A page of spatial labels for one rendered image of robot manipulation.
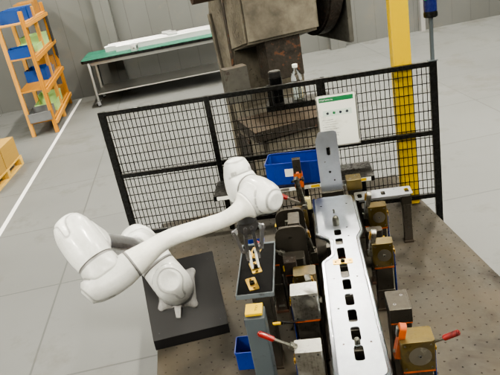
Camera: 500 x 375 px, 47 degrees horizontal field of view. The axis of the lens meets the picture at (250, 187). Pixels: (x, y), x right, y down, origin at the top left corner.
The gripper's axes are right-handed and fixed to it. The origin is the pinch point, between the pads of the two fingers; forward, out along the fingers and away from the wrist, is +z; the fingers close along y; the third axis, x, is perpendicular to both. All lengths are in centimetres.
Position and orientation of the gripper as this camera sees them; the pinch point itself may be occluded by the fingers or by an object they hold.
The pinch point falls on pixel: (254, 258)
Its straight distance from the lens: 221.7
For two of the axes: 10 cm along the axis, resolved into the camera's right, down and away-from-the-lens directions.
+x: -2.0, -3.6, 9.1
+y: 9.7, -2.3, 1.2
